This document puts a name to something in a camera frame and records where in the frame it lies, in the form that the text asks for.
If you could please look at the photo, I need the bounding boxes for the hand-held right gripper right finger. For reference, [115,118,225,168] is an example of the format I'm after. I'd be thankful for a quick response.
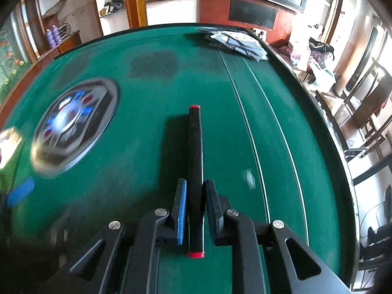
[205,179,353,294]

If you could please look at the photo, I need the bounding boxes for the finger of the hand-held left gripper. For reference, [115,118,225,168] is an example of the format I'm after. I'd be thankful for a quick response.
[7,178,35,206]

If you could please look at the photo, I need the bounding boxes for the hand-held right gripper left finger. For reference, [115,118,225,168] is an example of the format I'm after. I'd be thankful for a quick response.
[40,178,188,294]

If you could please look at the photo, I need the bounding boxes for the white cardboard box gold trim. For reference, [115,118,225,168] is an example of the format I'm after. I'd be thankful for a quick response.
[0,127,25,172]

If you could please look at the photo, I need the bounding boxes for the black marker red caps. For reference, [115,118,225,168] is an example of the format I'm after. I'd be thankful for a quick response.
[187,105,206,258]

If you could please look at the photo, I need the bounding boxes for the wooden cabinet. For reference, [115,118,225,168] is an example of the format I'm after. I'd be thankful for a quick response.
[34,31,83,62]

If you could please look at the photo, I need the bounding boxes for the dark wooden chair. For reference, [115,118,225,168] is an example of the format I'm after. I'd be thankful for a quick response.
[318,57,392,157]
[346,141,392,190]

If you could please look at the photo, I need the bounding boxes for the striped folded cloth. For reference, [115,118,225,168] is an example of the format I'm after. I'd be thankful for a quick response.
[196,26,270,62]

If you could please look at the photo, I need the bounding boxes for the pile of clothes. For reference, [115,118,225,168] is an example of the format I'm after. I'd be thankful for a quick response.
[289,37,337,86]

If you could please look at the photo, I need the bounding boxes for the white shelf unit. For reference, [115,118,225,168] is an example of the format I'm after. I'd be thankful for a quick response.
[92,0,135,36]

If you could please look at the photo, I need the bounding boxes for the black yellow bag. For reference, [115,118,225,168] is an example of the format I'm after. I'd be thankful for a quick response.
[102,0,125,14]

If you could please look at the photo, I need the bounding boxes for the bamboo flower wall mural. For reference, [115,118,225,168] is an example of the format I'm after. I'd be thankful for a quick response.
[0,3,34,105]

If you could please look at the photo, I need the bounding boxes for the dark wall panel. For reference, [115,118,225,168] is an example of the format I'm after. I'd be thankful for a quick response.
[228,0,278,29]

